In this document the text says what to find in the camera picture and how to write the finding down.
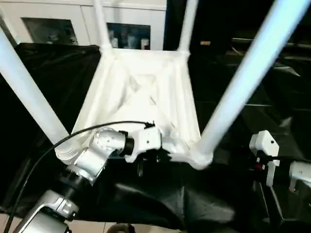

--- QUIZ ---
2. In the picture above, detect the white plastic table top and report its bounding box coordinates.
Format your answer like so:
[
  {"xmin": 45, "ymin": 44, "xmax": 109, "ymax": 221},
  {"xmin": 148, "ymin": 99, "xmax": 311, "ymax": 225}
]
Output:
[{"xmin": 54, "ymin": 48, "xmax": 214, "ymax": 170}]

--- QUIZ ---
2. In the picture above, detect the dark robot left foot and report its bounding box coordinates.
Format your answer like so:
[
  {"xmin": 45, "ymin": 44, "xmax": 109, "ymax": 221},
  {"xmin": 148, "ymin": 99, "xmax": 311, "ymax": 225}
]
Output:
[{"xmin": 107, "ymin": 224, "xmax": 134, "ymax": 233}]

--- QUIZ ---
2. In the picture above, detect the black work mat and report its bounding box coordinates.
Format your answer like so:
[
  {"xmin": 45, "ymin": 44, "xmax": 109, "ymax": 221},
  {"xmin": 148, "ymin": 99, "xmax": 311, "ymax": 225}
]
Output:
[{"xmin": 0, "ymin": 43, "xmax": 311, "ymax": 229}]

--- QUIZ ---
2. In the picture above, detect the white glass-door cabinet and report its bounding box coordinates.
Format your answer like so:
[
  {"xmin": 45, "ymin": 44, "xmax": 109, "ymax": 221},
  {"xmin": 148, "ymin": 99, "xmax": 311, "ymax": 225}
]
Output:
[{"xmin": 0, "ymin": 0, "xmax": 168, "ymax": 51}]

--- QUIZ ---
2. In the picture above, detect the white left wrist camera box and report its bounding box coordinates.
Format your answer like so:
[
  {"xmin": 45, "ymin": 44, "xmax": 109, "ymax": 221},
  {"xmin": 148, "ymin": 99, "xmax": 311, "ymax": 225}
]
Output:
[{"xmin": 127, "ymin": 127, "xmax": 162, "ymax": 161}]

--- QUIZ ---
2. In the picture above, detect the silver metal rail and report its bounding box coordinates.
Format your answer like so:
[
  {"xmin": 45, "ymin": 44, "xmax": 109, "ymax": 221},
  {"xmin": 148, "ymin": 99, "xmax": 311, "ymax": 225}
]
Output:
[{"xmin": 233, "ymin": 39, "xmax": 311, "ymax": 50}]

